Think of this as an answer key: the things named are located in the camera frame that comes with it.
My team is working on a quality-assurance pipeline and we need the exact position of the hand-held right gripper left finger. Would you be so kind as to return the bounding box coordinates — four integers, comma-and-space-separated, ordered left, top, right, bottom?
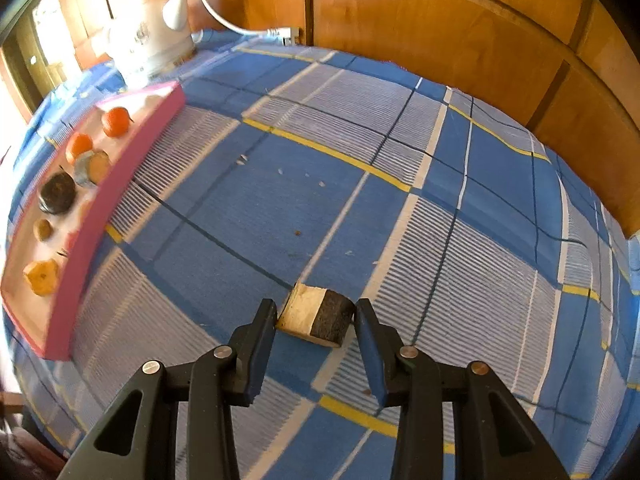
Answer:
60, 299, 278, 480

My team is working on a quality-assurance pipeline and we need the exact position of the blue plaid tablecloth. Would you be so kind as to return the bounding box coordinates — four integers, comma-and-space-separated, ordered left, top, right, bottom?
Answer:
2, 27, 640, 480

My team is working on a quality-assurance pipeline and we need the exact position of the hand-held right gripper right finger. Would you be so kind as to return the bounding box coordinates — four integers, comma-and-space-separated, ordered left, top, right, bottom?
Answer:
354, 299, 571, 480

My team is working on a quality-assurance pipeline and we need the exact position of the white power plug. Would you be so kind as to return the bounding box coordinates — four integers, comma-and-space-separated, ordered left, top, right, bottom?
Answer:
270, 26, 303, 45

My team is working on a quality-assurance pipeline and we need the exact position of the wooden glass door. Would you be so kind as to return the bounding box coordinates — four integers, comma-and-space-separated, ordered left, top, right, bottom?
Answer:
0, 0, 66, 116

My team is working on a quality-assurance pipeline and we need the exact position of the white floral electric kettle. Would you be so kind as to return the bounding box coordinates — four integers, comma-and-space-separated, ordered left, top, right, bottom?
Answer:
107, 0, 198, 78

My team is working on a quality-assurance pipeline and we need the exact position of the orange tangerine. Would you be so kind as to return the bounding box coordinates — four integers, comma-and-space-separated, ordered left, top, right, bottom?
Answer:
101, 106, 132, 138
66, 132, 95, 163

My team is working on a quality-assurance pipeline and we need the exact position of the yellow pear piece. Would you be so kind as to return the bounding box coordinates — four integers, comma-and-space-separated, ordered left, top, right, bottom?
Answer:
23, 259, 60, 297

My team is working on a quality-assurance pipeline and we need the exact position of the dark brown round fruit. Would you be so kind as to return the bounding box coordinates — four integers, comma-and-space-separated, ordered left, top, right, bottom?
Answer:
39, 172, 77, 215

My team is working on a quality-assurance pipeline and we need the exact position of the pink-edged white tray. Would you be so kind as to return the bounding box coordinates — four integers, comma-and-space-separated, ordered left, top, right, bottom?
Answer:
0, 80, 186, 361

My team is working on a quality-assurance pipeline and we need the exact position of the white kettle power cord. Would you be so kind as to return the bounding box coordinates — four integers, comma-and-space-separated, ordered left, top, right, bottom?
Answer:
170, 0, 281, 38

